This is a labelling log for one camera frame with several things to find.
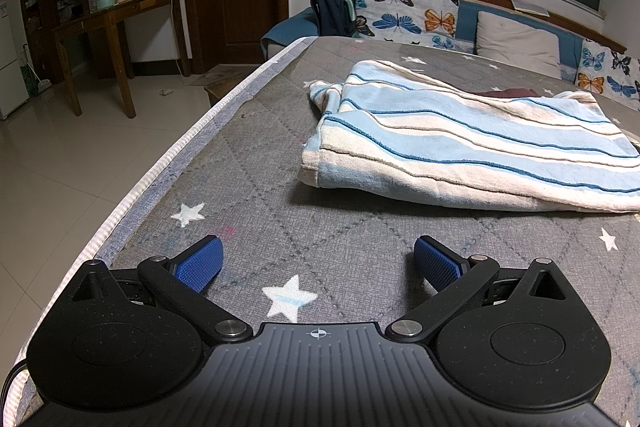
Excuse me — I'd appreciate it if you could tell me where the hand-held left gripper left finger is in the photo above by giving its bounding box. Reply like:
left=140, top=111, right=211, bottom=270
left=70, top=234, right=253, bottom=348

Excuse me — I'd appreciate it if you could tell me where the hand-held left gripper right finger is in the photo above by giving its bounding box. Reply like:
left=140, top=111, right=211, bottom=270
left=385, top=234, right=571, bottom=349

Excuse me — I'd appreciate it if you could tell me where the blue white striped sweater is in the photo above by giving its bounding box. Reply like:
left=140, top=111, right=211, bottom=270
left=298, top=59, right=640, bottom=214

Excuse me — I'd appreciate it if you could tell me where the grey star print mattress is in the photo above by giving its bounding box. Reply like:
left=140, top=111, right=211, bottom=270
left=11, top=36, right=640, bottom=427

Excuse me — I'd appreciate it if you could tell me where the low wooden stool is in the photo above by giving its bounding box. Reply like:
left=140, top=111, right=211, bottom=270
left=204, top=66, right=262, bottom=105

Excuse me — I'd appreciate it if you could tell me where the beige pillow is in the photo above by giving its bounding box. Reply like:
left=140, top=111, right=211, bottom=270
left=472, top=11, right=563, bottom=80

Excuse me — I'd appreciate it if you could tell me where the white mop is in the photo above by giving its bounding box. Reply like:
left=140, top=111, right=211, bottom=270
left=21, top=44, right=52, bottom=96

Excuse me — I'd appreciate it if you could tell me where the butterfly print cushion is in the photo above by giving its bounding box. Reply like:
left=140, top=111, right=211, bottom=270
left=575, top=38, right=640, bottom=112
left=352, top=0, right=461, bottom=48

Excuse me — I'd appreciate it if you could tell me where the brown wooden desk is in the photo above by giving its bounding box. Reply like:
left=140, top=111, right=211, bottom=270
left=52, top=0, right=192, bottom=118

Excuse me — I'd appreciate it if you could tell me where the white refrigerator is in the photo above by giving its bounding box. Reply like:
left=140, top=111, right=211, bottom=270
left=0, top=1, right=30, bottom=120

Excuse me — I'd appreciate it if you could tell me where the dark backpack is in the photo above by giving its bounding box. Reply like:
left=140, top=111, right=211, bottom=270
left=310, top=0, right=362, bottom=38

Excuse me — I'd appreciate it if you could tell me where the book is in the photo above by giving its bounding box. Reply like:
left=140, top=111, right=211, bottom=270
left=511, top=0, right=551, bottom=16

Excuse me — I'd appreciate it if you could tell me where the black cable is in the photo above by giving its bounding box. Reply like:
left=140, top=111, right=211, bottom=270
left=0, top=363, right=28, bottom=408

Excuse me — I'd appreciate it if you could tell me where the blue sofa with wooden frame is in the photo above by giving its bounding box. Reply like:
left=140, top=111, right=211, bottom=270
left=261, top=0, right=640, bottom=84

